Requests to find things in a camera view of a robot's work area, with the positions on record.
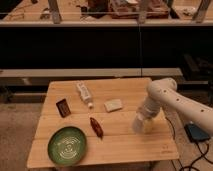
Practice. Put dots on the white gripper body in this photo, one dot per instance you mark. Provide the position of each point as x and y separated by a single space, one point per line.
144 113

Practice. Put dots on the white squeeze bottle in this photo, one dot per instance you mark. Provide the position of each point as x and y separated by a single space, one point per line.
85 94

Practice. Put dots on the black power box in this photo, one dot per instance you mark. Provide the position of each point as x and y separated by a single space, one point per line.
196 134

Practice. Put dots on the wooden slat table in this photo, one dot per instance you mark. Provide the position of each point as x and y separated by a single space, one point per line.
119 143

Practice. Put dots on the long workbench shelf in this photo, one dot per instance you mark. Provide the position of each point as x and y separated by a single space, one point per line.
106 13

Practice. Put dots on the pale rectangular sponge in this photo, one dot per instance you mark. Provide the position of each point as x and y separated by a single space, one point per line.
113 105

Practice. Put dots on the red brown chili pepper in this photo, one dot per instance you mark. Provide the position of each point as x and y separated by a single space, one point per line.
96 127

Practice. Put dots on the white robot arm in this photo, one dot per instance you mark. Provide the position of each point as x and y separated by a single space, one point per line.
163 92

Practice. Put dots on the green ribbed plate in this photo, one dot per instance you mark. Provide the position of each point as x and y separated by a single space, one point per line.
67 146

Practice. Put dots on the dark brown eraser block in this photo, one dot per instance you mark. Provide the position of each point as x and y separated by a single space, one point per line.
63 108

